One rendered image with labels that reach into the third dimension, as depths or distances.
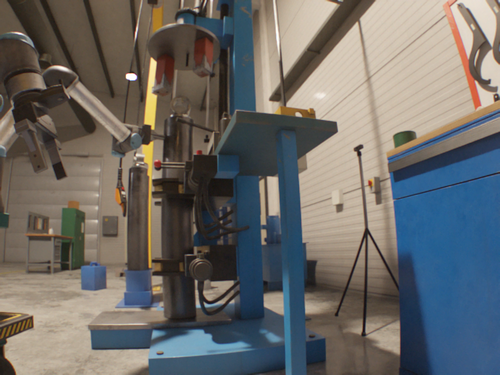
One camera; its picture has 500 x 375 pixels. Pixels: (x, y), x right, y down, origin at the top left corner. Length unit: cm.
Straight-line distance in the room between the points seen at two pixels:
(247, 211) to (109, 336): 116
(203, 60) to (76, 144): 1206
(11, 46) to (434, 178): 127
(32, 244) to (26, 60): 718
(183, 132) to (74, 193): 1151
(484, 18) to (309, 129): 182
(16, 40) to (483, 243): 134
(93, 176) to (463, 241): 1298
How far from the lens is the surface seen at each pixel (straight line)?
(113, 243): 1279
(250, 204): 198
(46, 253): 772
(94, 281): 455
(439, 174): 110
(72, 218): 914
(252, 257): 196
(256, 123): 108
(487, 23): 260
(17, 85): 78
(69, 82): 168
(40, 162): 67
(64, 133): 1432
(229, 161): 140
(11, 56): 82
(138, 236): 323
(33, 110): 72
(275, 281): 406
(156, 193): 179
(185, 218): 191
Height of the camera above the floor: 58
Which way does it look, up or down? 10 degrees up
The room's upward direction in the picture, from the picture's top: 2 degrees counter-clockwise
